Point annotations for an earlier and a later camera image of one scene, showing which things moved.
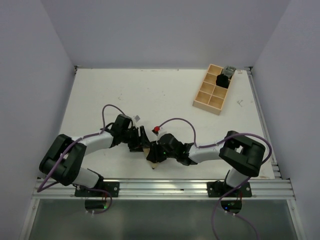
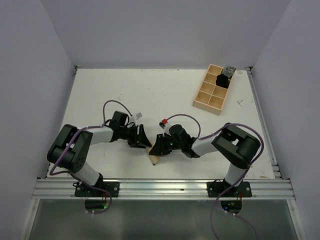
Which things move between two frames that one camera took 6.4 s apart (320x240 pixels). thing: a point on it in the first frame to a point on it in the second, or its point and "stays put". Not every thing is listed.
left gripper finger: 146,142 stays put
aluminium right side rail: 265,124 stays put
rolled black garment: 222,80 stays put
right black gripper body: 158,156 to 165,146
